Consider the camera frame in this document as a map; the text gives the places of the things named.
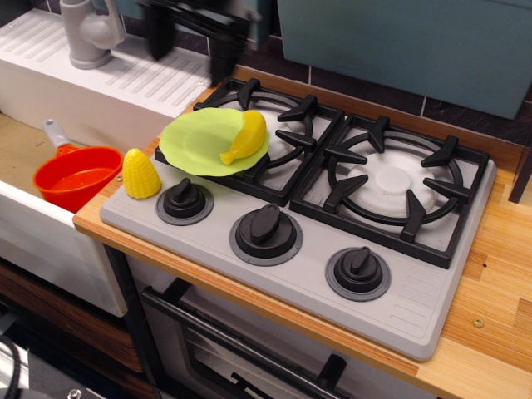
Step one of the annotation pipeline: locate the toy oven door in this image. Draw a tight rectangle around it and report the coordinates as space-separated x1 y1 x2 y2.
140 278 432 398

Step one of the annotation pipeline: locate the orange toy saucepan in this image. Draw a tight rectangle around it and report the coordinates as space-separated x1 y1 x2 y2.
33 119 123 213

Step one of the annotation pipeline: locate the black stove knob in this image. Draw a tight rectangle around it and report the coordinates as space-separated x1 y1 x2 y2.
325 246 392 303
229 204 303 267
156 178 214 226

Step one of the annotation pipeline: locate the black right stove knob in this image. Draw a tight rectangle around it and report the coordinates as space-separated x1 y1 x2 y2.
325 246 392 303

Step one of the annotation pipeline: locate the black left burner grate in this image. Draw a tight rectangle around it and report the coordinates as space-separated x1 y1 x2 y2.
155 78 344 206

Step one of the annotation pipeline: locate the yellow toy corn cob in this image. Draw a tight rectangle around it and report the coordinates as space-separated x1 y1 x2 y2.
122 148 161 200

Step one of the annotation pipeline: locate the white toy sink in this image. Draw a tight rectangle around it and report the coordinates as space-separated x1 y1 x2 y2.
1 9 210 317

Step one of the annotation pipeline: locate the light green plastic plate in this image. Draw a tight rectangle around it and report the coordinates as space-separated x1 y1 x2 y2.
159 107 269 176

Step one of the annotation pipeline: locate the black right burner grate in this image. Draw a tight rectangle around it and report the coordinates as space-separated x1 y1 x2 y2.
290 114 496 269

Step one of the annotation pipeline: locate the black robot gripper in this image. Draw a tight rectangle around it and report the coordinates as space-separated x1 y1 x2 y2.
138 1 261 86

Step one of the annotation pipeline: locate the black middle stove knob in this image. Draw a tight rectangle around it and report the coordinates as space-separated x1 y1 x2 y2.
229 204 303 267

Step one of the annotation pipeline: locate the grey toy stove top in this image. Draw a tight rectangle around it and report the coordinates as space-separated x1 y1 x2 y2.
99 76 498 362

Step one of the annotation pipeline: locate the teal wall cabinet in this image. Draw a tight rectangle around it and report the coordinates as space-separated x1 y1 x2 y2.
115 0 532 121

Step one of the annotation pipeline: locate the grey toy faucet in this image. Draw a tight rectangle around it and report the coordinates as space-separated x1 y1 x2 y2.
60 0 126 70

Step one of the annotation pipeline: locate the black left stove knob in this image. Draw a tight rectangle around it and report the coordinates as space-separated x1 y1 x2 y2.
156 178 214 226

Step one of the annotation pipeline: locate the yellow toy banana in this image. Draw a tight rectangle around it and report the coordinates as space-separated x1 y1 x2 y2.
219 110 268 165

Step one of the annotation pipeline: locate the black burner grate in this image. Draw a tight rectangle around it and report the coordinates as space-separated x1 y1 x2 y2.
290 114 496 269
155 78 344 206

